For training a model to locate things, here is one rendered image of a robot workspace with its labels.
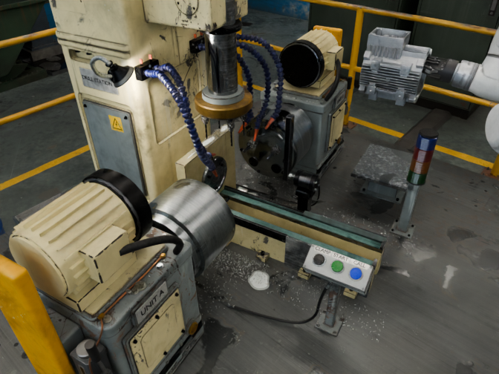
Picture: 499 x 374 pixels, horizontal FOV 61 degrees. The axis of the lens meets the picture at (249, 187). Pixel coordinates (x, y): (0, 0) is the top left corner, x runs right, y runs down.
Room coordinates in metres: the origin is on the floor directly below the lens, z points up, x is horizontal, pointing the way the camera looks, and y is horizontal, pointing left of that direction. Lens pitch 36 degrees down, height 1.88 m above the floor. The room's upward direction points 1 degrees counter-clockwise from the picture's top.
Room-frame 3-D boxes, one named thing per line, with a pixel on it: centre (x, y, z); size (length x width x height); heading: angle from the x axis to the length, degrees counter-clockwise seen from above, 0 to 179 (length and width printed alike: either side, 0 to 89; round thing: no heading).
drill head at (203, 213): (0.89, 0.22, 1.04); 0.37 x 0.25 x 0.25; 150
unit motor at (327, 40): (1.73, -0.30, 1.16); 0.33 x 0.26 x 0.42; 150
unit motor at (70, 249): (0.63, 0.33, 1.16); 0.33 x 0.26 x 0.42; 150
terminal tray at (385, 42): (1.48, -0.49, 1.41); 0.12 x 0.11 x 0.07; 60
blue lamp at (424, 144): (1.18, -0.58, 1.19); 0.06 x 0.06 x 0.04
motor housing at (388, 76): (1.46, -0.53, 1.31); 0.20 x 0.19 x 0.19; 60
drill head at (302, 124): (1.48, -0.12, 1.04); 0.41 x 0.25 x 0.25; 150
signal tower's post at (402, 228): (1.18, -0.58, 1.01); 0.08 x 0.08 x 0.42; 60
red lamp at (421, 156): (1.18, -0.58, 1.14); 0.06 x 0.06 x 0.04
